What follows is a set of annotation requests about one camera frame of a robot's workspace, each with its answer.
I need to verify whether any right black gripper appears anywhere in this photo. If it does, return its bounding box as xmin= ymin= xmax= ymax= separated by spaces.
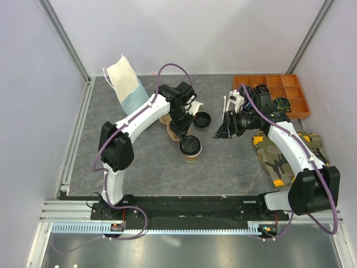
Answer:
xmin=213 ymin=109 xmax=259 ymax=139

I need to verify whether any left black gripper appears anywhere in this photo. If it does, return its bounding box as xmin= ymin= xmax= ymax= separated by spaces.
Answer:
xmin=169 ymin=108 xmax=196 ymax=142

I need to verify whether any black plastic cup lid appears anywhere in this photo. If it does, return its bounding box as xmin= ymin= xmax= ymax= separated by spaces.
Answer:
xmin=179 ymin=135 xmax=201 ymax=156

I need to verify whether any brown paper coffee cup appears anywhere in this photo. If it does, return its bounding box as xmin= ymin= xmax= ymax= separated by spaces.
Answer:
xmin=184 ymin=152 xmax=200 ymax=162

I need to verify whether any white and blue paper bag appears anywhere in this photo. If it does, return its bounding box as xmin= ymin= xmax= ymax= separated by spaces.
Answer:
xmin=103 ymin=55 xmax=149 ymax=116

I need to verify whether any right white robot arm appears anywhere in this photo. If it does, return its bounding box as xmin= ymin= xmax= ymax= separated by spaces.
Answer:
xmin=214 ymin=91 xmax=340 ymax=220

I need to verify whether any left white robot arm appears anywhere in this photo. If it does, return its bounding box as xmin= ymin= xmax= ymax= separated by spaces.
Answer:
xmin=96 ymin=82 xmax=202 ymax=219

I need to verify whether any brown cardboard cup carrier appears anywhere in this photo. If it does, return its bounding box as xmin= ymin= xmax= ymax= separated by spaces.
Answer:
xmin=159 ymin=113 xmax=191 ymax=142

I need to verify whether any blue striped rolled tie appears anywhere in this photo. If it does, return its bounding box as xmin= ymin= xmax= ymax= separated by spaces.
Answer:
xmin=242 ymin=100 xmax=253 ymax=113

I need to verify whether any dark blue rolled tie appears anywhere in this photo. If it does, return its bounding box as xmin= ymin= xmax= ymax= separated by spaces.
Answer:
xmin=239 ymin=85 xmax=255 ymax=98

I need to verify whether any black brown rolled tie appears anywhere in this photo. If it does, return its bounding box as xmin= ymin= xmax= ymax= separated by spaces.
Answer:
xmin=255 ymin=84 xmax=269 ymax=94

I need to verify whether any green yellow rolled tie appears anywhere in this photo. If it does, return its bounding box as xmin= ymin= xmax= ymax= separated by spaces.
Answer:
xmin=273 ymin=97 xmax=291 ymax=113

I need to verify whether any camouflage folded cloth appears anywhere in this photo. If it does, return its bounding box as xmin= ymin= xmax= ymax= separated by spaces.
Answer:
xmin=252 ymin=131 xmax=330 ymax=187

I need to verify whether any orange compartment tray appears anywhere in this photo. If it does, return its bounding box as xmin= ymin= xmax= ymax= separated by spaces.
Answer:
xmin=232 ymin=74 xmax=311 ymax=119

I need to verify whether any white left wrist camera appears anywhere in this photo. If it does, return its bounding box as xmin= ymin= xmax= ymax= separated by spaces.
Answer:
xmin=185 ymin=100 xmax=204 ymax=116

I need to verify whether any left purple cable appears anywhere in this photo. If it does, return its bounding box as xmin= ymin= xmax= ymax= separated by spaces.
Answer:
xmin=50 ymin=63 xmax=196 ymax=253

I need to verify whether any purple cable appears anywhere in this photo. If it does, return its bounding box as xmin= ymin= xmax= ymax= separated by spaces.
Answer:
xmin=50 ymin=63 xmax=196 ymax=253
xmin=237 ymin=83 xmax=339 ymax=241

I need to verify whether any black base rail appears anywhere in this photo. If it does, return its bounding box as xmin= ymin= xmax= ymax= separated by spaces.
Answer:
xmin=90 ymin=195 xmax=289 ymax=229

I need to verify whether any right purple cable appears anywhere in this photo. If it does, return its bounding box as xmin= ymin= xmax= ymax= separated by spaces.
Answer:
xmin=237 ymin=83 xmax=339 ymax=241

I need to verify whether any slotted cable duct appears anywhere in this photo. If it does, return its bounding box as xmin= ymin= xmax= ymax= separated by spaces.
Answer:
xmin=52 ymin=222 xmax=263 ymax=236

